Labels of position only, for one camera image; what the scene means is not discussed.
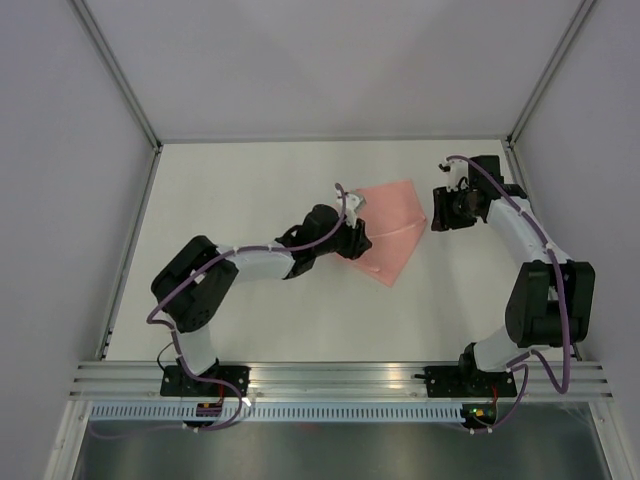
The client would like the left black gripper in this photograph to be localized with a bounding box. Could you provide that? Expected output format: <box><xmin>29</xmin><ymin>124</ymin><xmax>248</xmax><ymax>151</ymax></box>
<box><xmin>313</xmin><ymin>211</ymin><xmax>372</xmax><ymax>260</ymax></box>

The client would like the pink satin napkin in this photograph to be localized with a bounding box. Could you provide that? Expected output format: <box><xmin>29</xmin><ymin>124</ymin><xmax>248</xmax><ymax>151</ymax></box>
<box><xmin>345</xmin><ymin>180</ymin><xmax>427</xmax><ymax>287</ymax></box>

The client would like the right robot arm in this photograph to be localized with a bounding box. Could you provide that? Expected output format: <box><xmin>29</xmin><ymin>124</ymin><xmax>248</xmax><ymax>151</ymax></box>
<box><xmin>431</xmin><ymin>155</ymin><xmax>595</xmax><ymax>395</ymax></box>

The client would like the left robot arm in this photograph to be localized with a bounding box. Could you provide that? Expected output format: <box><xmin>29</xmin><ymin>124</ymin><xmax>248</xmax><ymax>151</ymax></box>
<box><xmin>147</xmin><ymin>193</ymin><xmax>372</xmax><ymax>396</ymax></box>

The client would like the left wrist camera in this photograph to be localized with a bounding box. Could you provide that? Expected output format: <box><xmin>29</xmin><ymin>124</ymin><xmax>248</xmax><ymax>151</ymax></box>
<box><xmin>337</xmin><ymin>191</ymin><xmax>366</xmax><ymax>228</ymax></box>

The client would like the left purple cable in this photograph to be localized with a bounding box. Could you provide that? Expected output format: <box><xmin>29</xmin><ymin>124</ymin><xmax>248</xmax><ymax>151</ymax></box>
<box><xmin>144</xmin><ymin>181</ymin><xmax>351</xmax><ymax>431</ymax></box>

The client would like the purple cable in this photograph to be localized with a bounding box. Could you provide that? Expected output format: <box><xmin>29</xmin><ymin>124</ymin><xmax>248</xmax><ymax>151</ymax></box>
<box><xmin>144</xmin><ymin>181</ymin><xmax>351</xmax><ymax>431</ymax></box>
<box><xmin>447</xmin><ymin>153</ymin><xmax>574</xmax><ymax>437</ymax></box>

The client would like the back aluminium frame bar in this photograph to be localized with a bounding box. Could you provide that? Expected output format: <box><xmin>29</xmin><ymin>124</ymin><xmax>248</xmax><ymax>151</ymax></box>
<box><xmin>158</xmin><ymin>133</ymin><xmax>509</xmax><ymax>145</ymax></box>

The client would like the right side frame rail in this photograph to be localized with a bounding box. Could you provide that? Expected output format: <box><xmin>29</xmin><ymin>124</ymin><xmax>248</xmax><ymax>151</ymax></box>
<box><xmin>502</xmin><ymin>139</ymin><xmax>584</xmax><ymax>362</ymax></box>

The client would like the frame rail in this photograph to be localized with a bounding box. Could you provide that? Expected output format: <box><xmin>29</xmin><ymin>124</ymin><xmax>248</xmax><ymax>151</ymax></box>
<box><xmin>502</xmin><ymin>139</ymin><xmax>584</xmax><ymax>362</ymax></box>
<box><xmin>92</xmin><ymin>144</ymin><xmax>163</xmax><ymax>361</ymax></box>

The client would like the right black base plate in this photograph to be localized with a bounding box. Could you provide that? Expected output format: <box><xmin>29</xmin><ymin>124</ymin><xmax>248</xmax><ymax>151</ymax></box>
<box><xmin>421</xmin><ymin>365</ymin><xmax>518</xmax><ymax>398</ymax></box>

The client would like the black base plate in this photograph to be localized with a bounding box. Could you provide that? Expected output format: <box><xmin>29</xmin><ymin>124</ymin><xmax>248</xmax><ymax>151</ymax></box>
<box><xmin>160</xmin><ymin>365</ymin><xmax>250</xmax><ymax>398</ymax></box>
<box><xmin>421</xmin><ymin>365</ymin><xmax>518</xmax><ymax>398</ymax></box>

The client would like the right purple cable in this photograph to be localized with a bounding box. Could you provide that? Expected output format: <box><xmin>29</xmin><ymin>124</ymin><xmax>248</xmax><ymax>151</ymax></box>
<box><xmin>447</xmin><ymin>153</ymin><xmax>574</xmax><ymax>437</ymax></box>

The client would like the right aluminium frame post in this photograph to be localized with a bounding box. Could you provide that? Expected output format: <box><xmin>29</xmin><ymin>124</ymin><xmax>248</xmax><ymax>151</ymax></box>
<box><xmin>504</xmin><ymin>0</ymin><xmax>599</xmax><ymax>149</ymax></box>

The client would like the aluminium frame post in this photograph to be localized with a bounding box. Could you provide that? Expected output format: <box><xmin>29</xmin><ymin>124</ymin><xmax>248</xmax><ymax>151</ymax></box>
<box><xmin>504</xmin><ymin>0</ymin><xmax>599</xmax><ymax>149</ymax></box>
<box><xmin>67</xmin><ymin>0</ymin><xmax>162</xmax><ymax>152</ymax></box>

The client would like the white slotted cable duct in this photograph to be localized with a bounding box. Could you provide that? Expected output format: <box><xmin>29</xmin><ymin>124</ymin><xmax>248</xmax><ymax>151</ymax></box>
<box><xmin>90</xmin><ymin>402</ymin><xmax>463</xmax><ymax>423</ymax></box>

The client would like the left side frame rail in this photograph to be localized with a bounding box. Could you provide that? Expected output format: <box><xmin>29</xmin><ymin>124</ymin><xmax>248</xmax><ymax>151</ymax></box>
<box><xmin>92</xmin><ymin>144</ymin><xmax>163</xmax><ymax>361</ymax></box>

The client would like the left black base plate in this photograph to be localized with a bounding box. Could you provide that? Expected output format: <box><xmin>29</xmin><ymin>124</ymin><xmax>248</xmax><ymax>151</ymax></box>
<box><xmin>160</xmin><ymin>365</ymin><xmax>250</xmax><ymax>398</ymax></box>

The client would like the front aluminium rail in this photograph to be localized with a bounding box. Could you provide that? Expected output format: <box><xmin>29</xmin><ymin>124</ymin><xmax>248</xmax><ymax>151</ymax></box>
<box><xmin>67</xmin><ymin>361</ymin><xmax>613</xmax><ymax>403</ymax></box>

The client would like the left aluminium frame post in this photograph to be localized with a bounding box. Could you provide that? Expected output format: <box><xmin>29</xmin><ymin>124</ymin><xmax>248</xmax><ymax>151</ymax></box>
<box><xmin>67</xmin><ymin>0</ymin><xmax>162</xmax><ymax>152</ymax></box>

